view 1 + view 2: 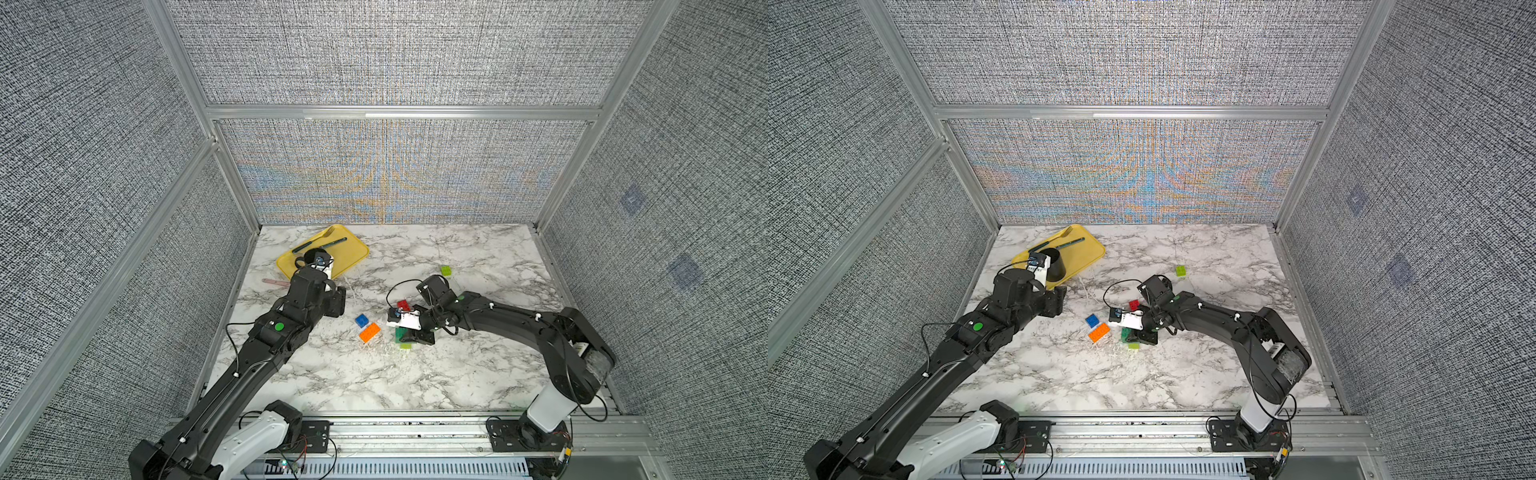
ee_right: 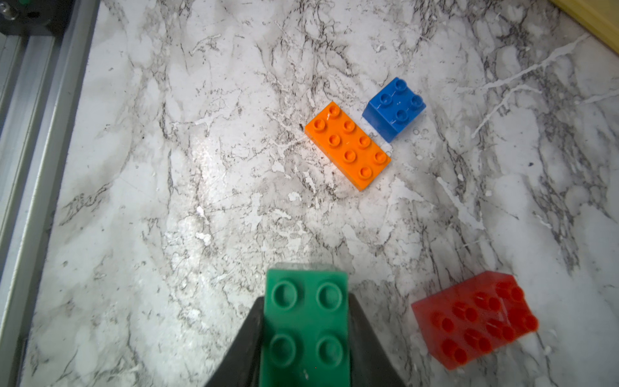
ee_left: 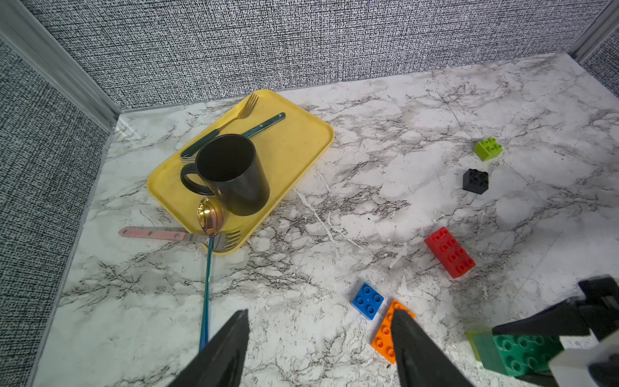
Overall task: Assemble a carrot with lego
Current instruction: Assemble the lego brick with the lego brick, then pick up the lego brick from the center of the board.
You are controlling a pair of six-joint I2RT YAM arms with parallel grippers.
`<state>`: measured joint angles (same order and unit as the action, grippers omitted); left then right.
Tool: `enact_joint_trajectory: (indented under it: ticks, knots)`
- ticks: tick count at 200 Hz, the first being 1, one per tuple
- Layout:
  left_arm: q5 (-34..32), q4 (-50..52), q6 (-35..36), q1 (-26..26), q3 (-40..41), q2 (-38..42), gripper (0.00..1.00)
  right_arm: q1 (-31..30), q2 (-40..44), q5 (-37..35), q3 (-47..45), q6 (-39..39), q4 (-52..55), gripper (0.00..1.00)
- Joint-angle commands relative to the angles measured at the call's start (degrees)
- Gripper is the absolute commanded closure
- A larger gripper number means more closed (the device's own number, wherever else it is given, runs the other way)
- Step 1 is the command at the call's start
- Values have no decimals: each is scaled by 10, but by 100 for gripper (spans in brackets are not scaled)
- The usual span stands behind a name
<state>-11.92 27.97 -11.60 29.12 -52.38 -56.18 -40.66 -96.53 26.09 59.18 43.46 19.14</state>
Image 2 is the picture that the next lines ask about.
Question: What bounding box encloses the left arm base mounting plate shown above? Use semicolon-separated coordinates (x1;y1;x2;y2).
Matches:
1;0;74;36

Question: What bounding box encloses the red long lego brick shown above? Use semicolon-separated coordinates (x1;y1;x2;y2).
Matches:
411;271;539;370

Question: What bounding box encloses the orange long lego brick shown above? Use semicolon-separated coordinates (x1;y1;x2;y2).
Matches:
304;102;391;191

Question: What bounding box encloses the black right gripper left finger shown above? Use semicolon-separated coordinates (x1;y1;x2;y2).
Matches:
206;296;264;387

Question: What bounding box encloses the aluminium front rail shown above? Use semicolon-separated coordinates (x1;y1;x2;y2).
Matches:
1;1;99;386

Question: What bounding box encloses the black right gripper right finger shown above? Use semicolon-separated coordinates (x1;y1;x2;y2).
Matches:
348;293;406;387

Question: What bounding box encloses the yellow plastic tray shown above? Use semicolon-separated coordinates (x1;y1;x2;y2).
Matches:
551;0;619;53

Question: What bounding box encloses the blue square lego brick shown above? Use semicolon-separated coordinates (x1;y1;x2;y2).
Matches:
362;77;427;143

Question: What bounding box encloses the dark green long lego brick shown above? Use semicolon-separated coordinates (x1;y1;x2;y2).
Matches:
259;269;351;386

